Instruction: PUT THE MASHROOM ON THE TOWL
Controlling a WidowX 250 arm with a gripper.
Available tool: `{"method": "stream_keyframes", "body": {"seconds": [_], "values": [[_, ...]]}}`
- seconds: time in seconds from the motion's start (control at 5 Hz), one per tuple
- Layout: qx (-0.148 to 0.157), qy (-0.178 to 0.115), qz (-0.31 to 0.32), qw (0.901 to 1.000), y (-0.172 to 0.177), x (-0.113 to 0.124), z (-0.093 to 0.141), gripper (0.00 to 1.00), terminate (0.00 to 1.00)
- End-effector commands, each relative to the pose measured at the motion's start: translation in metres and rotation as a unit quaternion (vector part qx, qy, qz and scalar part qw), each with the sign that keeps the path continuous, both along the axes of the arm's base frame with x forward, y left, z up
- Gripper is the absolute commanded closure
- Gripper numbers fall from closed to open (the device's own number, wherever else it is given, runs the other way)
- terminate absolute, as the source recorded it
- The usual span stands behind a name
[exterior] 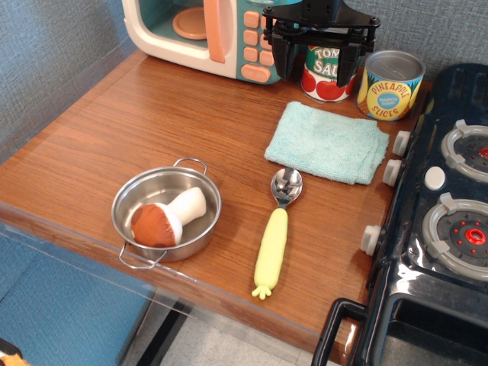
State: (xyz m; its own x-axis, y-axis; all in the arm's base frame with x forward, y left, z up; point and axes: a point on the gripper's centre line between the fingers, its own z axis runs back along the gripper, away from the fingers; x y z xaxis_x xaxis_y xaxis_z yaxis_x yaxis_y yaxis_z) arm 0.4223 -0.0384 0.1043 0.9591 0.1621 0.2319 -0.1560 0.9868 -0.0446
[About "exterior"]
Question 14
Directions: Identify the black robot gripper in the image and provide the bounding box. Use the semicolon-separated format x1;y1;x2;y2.
263;1;380;87

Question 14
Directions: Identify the dark blue toy stove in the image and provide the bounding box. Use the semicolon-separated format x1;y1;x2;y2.
313;63;487;365

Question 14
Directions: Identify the small steel pot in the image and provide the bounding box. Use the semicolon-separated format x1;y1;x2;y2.
111;158;222;270

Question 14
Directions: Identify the toy microwave teal and cream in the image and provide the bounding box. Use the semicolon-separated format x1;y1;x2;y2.
122;0;279;85

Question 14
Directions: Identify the yellow handled metal spoon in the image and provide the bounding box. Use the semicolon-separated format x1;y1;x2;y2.
252;168;303;300

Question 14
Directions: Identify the light blue folded towel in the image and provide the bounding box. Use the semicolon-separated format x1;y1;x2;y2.
265;101;390;185

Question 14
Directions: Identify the pineapple slices can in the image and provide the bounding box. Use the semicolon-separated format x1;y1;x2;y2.
357;50;425;121

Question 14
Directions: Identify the brown white plush mushroom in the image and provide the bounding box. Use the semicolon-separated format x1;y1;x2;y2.
130;187;207;248

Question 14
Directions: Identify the tomato sauce can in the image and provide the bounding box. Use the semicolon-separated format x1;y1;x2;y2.
301;46;358;101

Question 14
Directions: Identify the orange object at corner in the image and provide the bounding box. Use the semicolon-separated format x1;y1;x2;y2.
0;339;30;366

